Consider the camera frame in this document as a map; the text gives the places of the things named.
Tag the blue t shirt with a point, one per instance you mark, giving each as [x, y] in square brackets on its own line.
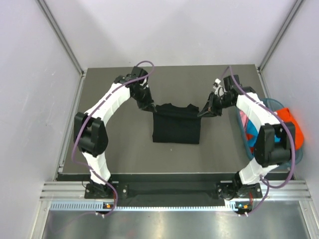
[251, 135]

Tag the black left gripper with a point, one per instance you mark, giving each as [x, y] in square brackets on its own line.
[147, 104]

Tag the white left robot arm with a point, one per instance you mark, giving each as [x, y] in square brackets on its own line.
[90, 134]

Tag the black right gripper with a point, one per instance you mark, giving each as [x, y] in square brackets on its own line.
[210, 109]

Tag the aluminium frame rail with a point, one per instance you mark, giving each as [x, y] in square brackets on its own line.
[295, 190]

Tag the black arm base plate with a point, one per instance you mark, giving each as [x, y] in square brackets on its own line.
[172, 190]

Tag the pink t shirt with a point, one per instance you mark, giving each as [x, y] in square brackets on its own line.
[244, 120]

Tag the black t shirt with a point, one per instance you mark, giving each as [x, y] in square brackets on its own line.
[174, 124]

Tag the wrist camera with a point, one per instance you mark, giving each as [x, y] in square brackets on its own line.
[139, 72]
[220, 90]

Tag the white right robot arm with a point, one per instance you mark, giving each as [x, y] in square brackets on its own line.
[260, 116]

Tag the teal laundry basket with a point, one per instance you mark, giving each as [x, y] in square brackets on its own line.
[273, 145]

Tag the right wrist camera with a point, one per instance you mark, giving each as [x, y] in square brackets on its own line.
[220, 90]

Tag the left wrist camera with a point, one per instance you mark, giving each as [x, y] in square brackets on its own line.
[139, 72]

